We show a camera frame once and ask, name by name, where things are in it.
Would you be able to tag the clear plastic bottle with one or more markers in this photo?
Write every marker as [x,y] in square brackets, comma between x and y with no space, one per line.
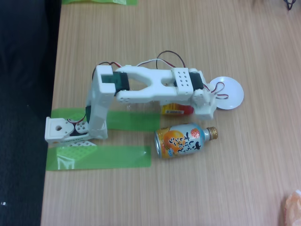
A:
[176,109]

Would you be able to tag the orange drink bottle can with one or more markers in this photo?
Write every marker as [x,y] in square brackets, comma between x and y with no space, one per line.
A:
[178,141]

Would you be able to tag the small white round plate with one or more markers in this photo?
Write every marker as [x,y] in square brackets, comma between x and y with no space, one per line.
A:
[234,91]

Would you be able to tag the wide green tape strip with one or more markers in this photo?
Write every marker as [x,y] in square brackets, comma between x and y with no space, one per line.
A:
[131,121]

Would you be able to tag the long green tape strip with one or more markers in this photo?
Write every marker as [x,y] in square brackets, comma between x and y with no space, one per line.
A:
[113,157]

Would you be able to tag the orange translucent plastic bag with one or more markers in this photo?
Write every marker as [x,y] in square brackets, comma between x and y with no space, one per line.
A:
[292,209]

